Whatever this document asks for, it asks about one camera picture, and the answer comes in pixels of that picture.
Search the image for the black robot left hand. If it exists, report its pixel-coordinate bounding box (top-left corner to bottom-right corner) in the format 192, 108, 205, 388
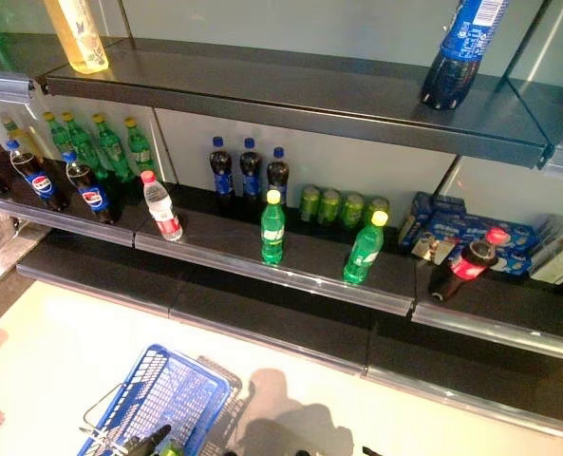
119, 424, 173, 456

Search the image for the blue plastic shopping basket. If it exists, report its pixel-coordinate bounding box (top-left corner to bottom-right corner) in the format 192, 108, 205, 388
75, 343, 231, 456

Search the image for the pepsi bottle round logo label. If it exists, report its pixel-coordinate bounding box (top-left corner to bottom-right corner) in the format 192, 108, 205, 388
61, 150, 122, 225
5, 139, 70, 214

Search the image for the black bottom shelf board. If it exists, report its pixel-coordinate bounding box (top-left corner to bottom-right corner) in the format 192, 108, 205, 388
16, 230, 563, 441

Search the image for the black shelf board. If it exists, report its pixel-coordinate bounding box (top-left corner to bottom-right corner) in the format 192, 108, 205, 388
16, 230, 563, 441
0, 156, 563, 365

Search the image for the clear water bottle red cap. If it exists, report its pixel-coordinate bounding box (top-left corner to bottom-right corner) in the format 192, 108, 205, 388
140, 169, 184, 242

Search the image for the glossy brown end panel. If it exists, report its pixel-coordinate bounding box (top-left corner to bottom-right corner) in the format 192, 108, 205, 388
0, 208, 49, 305

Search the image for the black middle shelf board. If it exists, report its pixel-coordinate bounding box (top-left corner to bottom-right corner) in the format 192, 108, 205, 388
0, 156, 563, 365

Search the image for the yellow juice bottle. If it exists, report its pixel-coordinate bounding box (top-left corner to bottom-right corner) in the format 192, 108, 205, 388
1, 115, 43, 161

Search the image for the small gold snack box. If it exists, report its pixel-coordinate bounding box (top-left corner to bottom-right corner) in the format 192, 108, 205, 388
411, 236, 458, 263

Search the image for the blue biscuit box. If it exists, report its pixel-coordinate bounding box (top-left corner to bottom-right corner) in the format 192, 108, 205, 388
398, 190, 467, 251
484, 222, 539, 281
426, 212, 496, 248

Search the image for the dark grey upper shelf board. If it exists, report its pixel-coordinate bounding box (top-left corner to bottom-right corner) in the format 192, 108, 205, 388
0, 31, 563, 181

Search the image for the large yellow tea bottle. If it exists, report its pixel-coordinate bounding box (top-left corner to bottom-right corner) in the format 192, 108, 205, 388
43, 0, 110, 76

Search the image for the white snack box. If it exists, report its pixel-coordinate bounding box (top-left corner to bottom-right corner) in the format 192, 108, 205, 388
528, 213, 563, 287

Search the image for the large pepsi bottle blue label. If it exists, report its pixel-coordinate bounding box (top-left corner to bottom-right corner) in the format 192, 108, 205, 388
420, 0, 511, 111

